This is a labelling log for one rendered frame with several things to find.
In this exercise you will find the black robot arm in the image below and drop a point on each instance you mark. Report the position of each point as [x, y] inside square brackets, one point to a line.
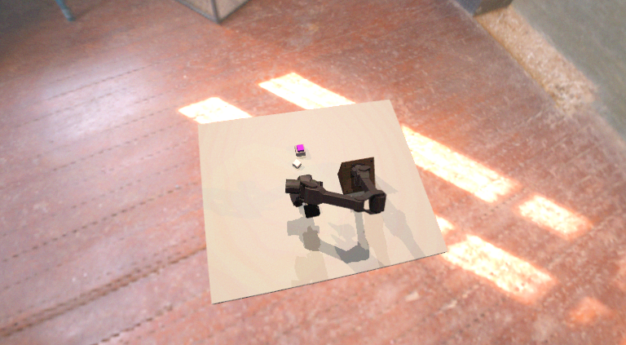
[312, 192]

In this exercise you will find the magenta button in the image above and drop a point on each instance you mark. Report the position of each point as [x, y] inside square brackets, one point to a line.
[300, 149]

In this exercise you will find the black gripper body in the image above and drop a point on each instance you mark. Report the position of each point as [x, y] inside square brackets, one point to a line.
[310, 211]

